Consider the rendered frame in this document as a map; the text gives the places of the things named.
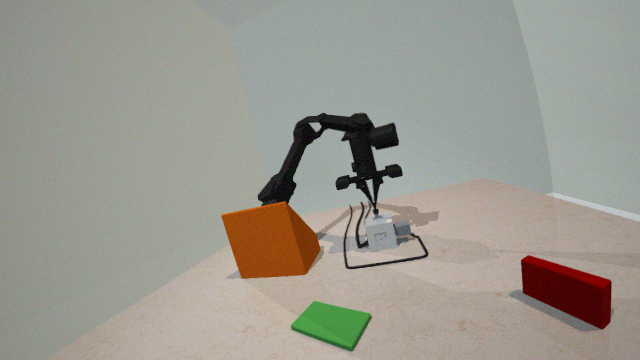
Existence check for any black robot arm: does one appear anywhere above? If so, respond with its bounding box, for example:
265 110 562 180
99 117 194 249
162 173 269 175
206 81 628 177
258 113 399 207

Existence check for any green flat rectangular slab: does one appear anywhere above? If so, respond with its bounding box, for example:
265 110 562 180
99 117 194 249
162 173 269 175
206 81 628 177
290 301 371 352

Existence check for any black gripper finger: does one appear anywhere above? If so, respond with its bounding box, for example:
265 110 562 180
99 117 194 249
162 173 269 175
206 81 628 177
372 180 384 205
356 182 373 206

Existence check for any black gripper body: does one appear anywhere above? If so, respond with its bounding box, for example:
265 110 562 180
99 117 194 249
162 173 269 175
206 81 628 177
335 150 403 190

